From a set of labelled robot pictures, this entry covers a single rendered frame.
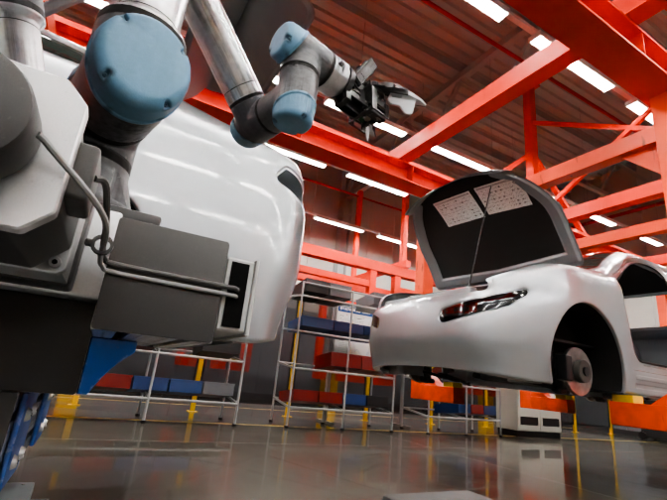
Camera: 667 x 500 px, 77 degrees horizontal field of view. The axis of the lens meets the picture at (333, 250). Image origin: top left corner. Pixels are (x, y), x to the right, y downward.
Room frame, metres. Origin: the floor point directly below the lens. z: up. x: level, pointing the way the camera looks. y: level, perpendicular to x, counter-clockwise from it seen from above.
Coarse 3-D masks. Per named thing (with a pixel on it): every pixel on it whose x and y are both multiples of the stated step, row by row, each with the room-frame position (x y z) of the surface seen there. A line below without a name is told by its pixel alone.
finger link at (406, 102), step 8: (392, 96) 0.77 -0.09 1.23; (400, 96) 0.77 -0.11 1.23; (408, 96) 0.76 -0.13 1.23; (416, 96) 0.77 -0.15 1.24; (392, 104) 0.77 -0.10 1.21; (400, 104) 0.76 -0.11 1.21; (408, 104) 0.77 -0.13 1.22; (416, 104) 0.79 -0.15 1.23; (424, 104) 0.79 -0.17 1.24; (408, 112) 0.77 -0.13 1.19
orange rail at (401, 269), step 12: (360, 192) 11.16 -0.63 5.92; (360, 204) 11.17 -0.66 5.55; (408, 204) 9.23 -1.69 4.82; (360, 216) 11.19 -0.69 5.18; (408, 216) 9.24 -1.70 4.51; (312, 252) 8.10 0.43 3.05; (324, 252) 8.22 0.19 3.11; (336, 252) 8.36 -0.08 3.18; (348, 264) 8.55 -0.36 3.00; (360, 264) 8.63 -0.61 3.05; (372, 264) 8.77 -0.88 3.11; (384, 264) 8.91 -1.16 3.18; (396, 264) 9.36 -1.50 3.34; (408, 264) 9.09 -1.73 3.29; (300, 276) 10.39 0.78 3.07; (312, 276) 10.54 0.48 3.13; (360, 276) 10.74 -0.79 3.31; (408, 276) 9.22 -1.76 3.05; (360, 288) 11.23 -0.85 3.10
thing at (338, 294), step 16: (304, 288) 5.80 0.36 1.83; (320, 288) 5.84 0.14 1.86; (336, 288) 5.89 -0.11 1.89; (320, 304) 6.39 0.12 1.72; (336, 304) 6.34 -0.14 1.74; (352, 304) 6.01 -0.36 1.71; (368, 304) 6.36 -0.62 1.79; (304, 320) 5.75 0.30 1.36; (320, 320) 5.86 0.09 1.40; (336, 320) 5.98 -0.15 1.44; (336, 336) 5.92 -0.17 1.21; (352, 336) 6.33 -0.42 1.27; (368, 336) 6.28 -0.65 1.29; (336, 352) 6.00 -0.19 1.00; (304, 368) 5.73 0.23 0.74; (320, 368) 6.31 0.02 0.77; (336, 368) 6.22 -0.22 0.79; (352, 368) 6.14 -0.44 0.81; (368, 368) 6.22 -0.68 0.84; (272, 400) 6.22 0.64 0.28; (288, 400) 5.88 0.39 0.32; (304, 400) 5.80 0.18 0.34; (320, 400) 5.91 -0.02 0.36; (336, 400) 6.02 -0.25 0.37; (352, 400) 6.13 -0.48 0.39; (368, 400) 6.24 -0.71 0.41; (384, 400) 6.36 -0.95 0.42; (288, 416) 5.67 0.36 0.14
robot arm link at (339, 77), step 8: (336, 56) 0.67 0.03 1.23; (336, 64) 0.66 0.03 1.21; (344, 64) 0.68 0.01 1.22; (336, 72) 0.67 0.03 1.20; (344, 72) 0.68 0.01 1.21; (328, 80) 0.68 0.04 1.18; (336, 80) 0.68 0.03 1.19; (344, 80) 0.69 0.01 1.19; (320, 88) 0.70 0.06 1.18; (328, 88) 0.69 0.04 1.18; (336, 88) 0.70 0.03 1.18; (328, 96) 0.73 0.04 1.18
